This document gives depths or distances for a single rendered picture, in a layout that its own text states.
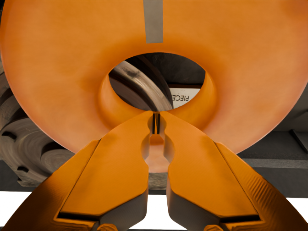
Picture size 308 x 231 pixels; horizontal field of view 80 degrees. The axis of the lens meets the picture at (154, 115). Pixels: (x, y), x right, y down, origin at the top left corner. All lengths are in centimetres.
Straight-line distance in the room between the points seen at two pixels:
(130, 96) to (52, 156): 20
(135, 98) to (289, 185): 927
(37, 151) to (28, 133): 7
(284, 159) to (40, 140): 621
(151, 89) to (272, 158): 590
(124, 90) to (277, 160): 605
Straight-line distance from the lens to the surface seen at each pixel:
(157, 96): 39
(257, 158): 596
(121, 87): 36
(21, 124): 40
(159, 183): 103
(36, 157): 49
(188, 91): 55
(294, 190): 953
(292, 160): 652
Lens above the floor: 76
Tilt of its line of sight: 43 degrees up
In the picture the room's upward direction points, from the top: 177 degrees counter-clockwise
